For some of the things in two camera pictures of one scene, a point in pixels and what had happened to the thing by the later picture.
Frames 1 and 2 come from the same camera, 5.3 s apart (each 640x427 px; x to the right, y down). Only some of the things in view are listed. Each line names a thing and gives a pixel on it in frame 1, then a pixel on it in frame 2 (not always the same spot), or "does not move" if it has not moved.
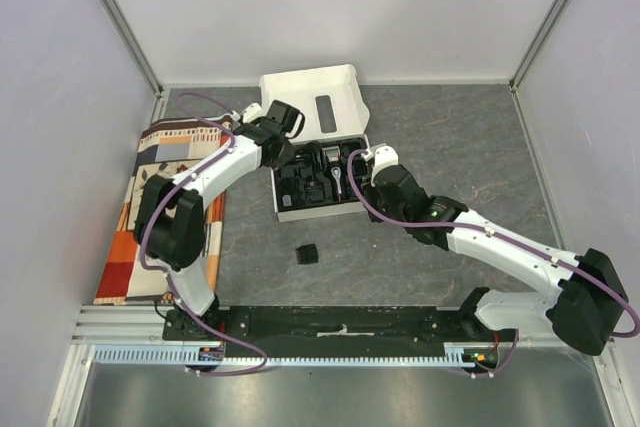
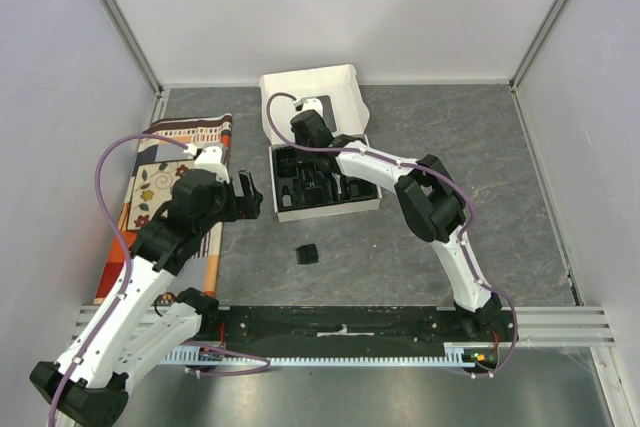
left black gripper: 285,157 -> 246,206
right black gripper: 373,198 -> 310,162
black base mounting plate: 258,328 does not move
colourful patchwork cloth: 167,148 does not move
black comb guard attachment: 306,254 does not move
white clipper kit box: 315,183 does not move
